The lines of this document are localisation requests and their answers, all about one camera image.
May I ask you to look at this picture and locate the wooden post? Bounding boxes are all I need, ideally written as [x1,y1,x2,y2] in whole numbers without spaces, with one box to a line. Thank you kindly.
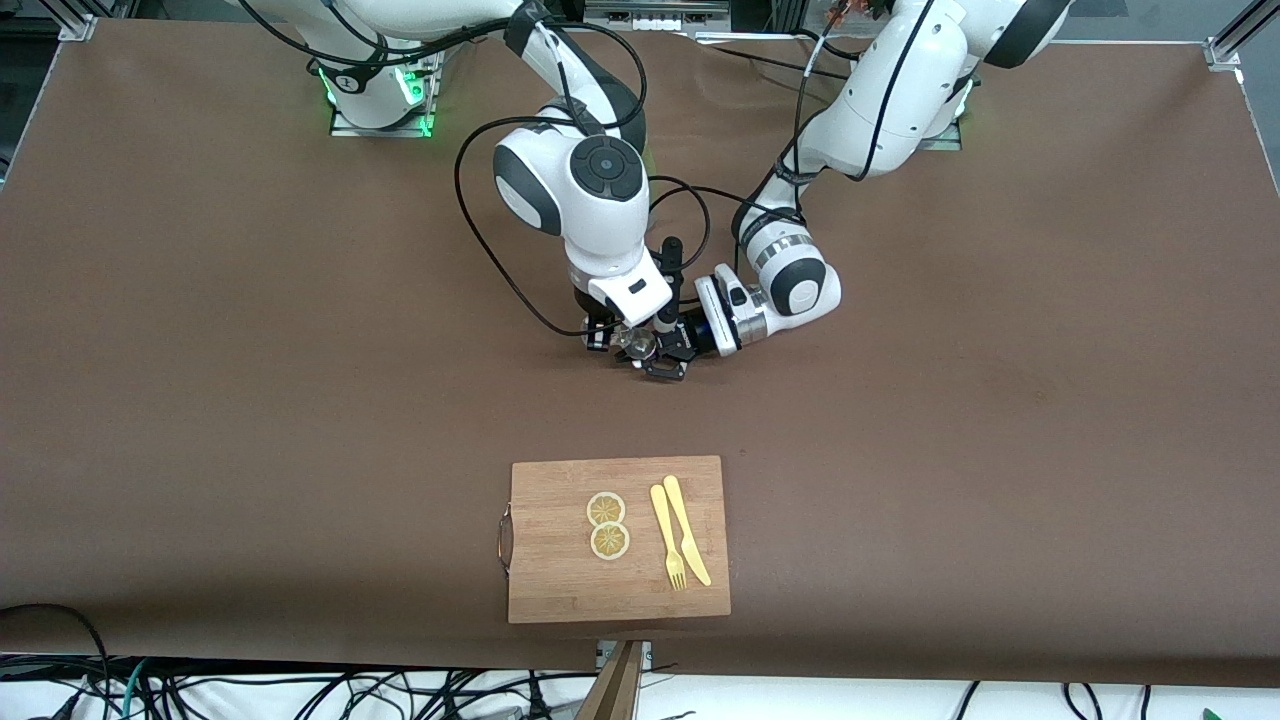
[575,640,646,720]

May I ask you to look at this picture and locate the black looped floor cable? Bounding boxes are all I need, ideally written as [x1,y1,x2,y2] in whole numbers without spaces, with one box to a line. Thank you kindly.
[0,602,113,720]

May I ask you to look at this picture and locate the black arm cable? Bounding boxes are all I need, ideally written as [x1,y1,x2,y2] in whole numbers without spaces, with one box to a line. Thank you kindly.
[735,0,941,226]
[454,20,713,338]

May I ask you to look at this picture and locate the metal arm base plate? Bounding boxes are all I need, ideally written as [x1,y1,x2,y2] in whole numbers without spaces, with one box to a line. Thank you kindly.
[920,100,964,152]
[328,60,437,139]

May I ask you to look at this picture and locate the wooden cutting board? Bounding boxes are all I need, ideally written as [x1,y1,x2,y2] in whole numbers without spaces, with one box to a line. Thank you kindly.
[497,455,733,626]

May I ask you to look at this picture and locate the brown table cover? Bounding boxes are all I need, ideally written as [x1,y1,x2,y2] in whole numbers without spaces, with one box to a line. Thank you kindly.
[0,18,1280,689]

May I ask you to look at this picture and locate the yellow plastic fork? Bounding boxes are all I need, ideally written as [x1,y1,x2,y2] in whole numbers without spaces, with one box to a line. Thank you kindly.
[650,484,689,592]

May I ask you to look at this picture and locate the grey power strip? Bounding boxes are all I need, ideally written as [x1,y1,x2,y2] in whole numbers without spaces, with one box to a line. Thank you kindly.
[585,0,731,31]

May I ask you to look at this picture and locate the teal cable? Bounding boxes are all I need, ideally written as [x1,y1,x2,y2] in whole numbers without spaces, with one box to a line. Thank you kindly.
[118,658,151,720]

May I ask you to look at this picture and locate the black cable on table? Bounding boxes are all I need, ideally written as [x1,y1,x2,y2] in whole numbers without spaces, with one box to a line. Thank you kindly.
[688,30,851,83]

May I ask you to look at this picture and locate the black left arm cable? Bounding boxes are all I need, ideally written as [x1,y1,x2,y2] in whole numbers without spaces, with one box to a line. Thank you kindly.
[735,0,941,226]

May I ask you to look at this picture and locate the yellow plastic knife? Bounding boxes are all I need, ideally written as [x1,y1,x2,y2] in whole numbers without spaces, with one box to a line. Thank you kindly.
[663,474,714,588]

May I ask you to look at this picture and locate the small metal bracket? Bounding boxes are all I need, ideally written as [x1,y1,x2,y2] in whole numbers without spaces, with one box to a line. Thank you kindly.
[596,640,653,673]

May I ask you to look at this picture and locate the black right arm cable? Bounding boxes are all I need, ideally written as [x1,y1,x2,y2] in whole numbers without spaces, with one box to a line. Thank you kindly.
[454,20,713,338]

